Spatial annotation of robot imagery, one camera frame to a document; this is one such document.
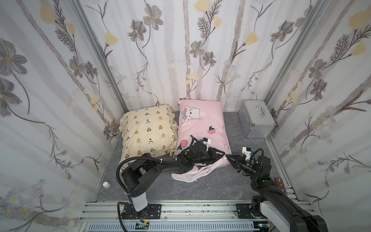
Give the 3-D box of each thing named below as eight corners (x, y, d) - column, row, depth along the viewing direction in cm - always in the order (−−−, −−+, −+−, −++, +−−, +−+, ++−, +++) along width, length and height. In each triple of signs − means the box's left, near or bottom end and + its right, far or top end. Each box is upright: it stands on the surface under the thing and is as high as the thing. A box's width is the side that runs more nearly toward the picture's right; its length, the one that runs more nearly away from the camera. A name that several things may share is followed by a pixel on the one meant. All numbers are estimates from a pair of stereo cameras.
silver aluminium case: (244, 138, 107) (251, 124, 94) (237, 114, 122) (242, 100, 110) (266, 138, 107) (277, 124, 94) (256, 114, 122) (264, 100, 110)
